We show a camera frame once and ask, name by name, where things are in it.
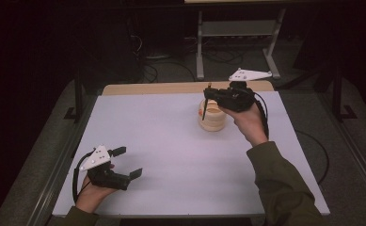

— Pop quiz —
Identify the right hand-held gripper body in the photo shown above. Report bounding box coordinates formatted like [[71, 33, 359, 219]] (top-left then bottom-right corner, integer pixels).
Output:
[[215, 67, 274, 114]]

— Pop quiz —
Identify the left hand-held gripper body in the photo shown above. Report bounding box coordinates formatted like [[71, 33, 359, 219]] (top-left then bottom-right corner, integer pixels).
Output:
[[79, 144, 132, 192]]

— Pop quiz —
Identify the person's left hand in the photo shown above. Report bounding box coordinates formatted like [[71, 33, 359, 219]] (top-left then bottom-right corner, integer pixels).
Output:
[[74, 163, 118, 215]]

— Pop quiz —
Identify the person's right hand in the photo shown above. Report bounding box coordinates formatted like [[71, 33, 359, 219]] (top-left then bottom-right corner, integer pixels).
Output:
[[219, 101, 270, 148]]

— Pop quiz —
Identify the white table mat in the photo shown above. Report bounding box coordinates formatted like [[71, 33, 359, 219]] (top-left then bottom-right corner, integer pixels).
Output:
[[52, 90, 331, 218]]

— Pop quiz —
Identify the white metal stand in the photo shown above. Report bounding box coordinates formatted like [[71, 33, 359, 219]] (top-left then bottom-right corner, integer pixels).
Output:
[[195, 8, 288, 81]]

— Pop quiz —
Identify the black stand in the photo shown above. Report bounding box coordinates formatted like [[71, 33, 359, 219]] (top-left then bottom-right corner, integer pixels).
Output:
[[331, 66, 359, 122], [63, 70, 85, 123]]

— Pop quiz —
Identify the tangle of floor cables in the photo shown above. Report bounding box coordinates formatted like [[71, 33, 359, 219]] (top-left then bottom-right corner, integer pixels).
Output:
[[201, 46, 245, 66]]

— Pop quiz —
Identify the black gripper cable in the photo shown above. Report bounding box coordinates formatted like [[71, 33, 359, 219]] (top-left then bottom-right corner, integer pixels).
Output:
[[72, 153, 93, 204], [251, 90, 270, 140]]

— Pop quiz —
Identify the metal floor rail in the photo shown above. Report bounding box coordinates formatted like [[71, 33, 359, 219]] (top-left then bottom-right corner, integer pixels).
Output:
[[24, 93, 99, 226], [315, 93, 366, 200]]

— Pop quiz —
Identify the black floor cable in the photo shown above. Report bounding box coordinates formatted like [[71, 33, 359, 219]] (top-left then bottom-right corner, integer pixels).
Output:
[[142, 60, 198, 85]]

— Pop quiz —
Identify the black cable loop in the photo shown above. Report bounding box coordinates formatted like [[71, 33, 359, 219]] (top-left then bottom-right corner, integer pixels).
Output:
[[294, 129, 330, 186]]

